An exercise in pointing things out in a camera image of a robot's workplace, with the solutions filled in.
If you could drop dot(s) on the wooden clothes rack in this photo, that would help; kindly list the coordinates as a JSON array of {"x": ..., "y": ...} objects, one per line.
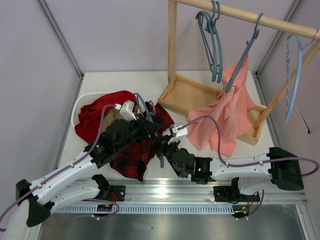
[{"x": 184, "y": 94}]

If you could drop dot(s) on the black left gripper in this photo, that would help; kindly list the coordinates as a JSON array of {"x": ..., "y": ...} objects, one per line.
[{"x": 142, "y": 125}]

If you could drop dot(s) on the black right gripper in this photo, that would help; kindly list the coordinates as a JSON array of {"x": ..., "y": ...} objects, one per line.
[{"x": 163, "y": 146}]

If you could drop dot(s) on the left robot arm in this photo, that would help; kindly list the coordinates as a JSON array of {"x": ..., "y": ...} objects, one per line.
[{"x": 53, "y": 191}]

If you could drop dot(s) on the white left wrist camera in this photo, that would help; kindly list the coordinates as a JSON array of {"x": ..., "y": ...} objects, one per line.
[{"x": 126, "y": 110}]

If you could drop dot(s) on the white slotted cable duct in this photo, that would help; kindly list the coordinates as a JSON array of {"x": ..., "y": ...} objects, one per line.
[{"x": 161, "y": 209}]

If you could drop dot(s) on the light blue hanger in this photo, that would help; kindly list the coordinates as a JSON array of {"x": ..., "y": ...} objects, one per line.
[{"x": 292, "y": 83}]

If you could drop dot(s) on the aluminium mounting rail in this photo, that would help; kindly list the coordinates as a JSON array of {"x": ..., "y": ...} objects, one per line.
[{"x": 183, "y": 191}]

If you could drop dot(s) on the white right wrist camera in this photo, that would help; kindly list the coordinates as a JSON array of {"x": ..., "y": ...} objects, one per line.
[{"x": 177, "y": 132}]

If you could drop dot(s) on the red plaid skirt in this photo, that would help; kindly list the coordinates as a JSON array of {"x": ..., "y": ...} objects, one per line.
[{"x": 132, "y": 161}]

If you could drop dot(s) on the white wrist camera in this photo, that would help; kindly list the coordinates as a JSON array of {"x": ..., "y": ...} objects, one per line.
[
  {"x": 126, "y": 110},
  {"x": 177, "y": 132}
]

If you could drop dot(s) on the white laundry basket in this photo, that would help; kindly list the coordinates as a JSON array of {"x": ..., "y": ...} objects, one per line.
[{"x": 85, "y": 100}]

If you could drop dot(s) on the tan garment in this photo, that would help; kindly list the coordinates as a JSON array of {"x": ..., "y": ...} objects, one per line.
[{"x": 112, "y": 116}]

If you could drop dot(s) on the pink shirt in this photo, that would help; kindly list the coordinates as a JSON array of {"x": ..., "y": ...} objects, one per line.
[{"x": 229, "y": 110}]

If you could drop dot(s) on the red garment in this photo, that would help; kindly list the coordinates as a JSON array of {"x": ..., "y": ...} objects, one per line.
[{"x": 90, "y": 114}]

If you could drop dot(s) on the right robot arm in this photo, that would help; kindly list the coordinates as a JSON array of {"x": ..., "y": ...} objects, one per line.
[{"x": 276, "y": 169}]

